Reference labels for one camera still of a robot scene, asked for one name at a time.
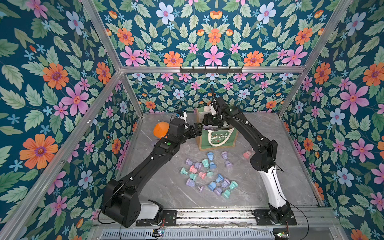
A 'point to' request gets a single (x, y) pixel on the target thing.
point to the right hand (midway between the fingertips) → (211, 118)
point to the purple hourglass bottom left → (190, 182)
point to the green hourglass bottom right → (233, 185)
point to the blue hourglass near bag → (210, 155)
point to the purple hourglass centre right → (228, 164)
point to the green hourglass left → (183, 171)
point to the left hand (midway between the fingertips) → (197, 125)
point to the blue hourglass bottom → (212, 186)
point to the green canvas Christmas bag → (213, 137)
